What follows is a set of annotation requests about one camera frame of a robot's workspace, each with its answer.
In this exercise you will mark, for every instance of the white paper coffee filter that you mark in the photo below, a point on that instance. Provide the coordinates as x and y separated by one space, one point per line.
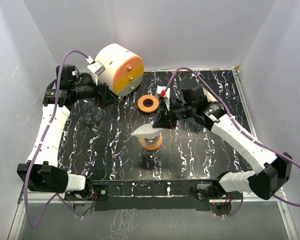
147 131

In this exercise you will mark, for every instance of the glass carafe with brown band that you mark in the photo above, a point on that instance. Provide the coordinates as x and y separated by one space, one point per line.
152 157

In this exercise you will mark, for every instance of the clear glass dripper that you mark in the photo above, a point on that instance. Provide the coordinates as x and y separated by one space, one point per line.
151 143

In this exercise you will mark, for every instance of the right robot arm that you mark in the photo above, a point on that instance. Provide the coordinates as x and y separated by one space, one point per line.
269 170

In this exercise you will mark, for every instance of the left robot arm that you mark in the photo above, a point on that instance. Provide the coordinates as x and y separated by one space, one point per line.
41 173

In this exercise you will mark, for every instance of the white round drawer cabinet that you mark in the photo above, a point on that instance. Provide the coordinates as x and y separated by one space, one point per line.
124 69

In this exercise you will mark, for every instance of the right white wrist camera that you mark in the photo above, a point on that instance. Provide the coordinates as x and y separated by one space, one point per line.
163 95

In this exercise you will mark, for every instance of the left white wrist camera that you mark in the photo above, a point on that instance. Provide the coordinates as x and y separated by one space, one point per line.
96 68

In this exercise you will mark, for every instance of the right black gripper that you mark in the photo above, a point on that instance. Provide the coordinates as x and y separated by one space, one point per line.
165 121

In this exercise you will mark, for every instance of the coffee filter packet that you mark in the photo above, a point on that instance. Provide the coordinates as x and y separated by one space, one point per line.
210 97

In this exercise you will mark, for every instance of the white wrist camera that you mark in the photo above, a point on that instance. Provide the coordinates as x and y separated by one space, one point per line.
163 95
96 68

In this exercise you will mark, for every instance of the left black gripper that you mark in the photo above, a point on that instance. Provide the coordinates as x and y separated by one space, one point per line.
103 97

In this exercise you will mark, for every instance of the dark glass dripper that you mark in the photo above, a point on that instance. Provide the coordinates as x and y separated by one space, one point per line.
190 125

